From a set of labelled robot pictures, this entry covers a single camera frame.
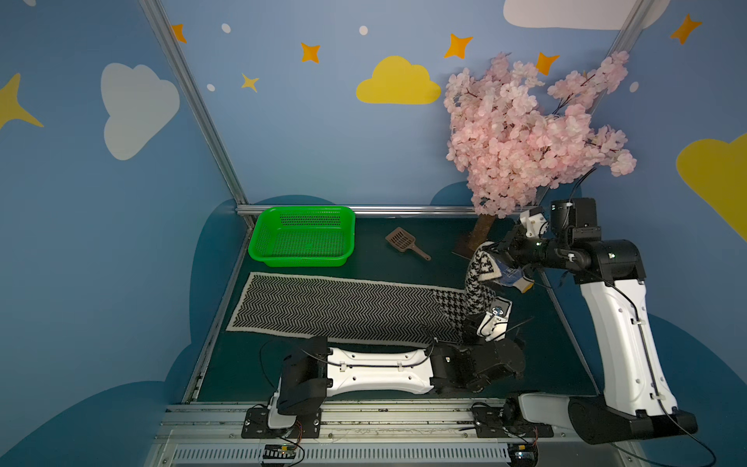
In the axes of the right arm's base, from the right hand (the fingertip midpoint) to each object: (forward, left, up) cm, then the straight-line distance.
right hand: (489, 244), depth 66 cm
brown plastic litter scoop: (+32, +18, -36) cm, 52 cm away
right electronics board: (-36, -14, -40) cm, 56 cm away
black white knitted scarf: (0, +34, -36) cm, 49 cm away
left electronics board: (-40, +49, -39) cm, 74 cm away
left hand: (-14, -4, -11) cm, 18 cm away
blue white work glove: (+17, -23, -37) cm, 46 cm away
